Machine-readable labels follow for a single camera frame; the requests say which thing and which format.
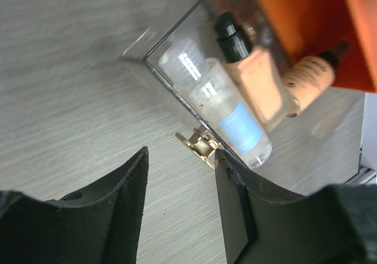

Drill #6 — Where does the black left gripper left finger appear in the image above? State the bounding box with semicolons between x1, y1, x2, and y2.
1;147;148;263

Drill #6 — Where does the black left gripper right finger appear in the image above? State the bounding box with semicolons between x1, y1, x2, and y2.
215;150;376;263

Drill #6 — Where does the beige foundation bottle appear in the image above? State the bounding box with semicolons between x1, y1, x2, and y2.
282;40;349;117

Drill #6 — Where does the beige hexagonal bottle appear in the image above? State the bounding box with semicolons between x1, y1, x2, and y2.
214;12;290;132

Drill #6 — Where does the transparent drawer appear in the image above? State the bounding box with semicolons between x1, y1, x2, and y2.
122;0;364;194

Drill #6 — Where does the orange drawer box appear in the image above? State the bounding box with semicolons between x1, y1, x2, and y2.
258;0;376;93

